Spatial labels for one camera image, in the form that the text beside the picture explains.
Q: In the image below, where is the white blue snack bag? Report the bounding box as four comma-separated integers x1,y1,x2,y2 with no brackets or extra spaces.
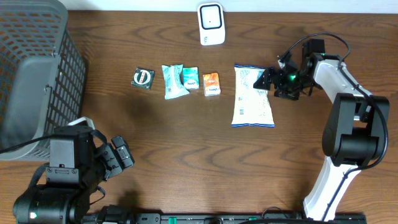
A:
231,64,275,128

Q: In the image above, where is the orange tissue pack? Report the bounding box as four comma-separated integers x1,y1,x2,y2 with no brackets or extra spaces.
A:
203,73,221,96

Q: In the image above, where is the green tissue pack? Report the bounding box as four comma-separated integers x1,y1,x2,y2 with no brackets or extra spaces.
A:
183,67,200,90

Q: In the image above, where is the light green wipes pack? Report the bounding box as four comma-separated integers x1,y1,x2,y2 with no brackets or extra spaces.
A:
162,64,189,100

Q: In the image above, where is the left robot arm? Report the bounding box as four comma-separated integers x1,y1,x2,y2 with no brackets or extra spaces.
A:
13,117,134,223

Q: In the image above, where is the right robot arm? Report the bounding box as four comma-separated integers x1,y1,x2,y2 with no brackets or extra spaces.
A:
253,34,389,222

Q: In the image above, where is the white barcode scanner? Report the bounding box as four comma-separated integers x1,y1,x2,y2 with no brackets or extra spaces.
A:
197,2,226,46

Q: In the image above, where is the grey plastic shopping basket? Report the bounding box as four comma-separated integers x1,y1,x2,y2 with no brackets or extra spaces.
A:
1,0,87,161

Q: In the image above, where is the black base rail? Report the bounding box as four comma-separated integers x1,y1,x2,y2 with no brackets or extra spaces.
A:
83,212,368,224

